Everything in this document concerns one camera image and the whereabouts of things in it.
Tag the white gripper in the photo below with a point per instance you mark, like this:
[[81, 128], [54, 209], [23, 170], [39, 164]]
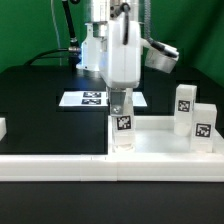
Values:
[[120, 64]]

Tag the white square tabletop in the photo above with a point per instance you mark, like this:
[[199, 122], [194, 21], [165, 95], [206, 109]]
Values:
[[154, 136]]

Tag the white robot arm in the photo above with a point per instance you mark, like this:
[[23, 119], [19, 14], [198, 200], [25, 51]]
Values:
[[99, 13]]

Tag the white fiducial marker sheet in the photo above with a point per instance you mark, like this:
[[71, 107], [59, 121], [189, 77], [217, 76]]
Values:
[[95, 98]]

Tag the white obstacle left bar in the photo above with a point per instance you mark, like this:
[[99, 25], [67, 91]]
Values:
[[3, 129]]

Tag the white obstacle bar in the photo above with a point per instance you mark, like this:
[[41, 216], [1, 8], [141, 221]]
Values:
[[3, 129], [153, 167]]

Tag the white obstacle front bar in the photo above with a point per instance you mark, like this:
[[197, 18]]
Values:
[[153, 167]]

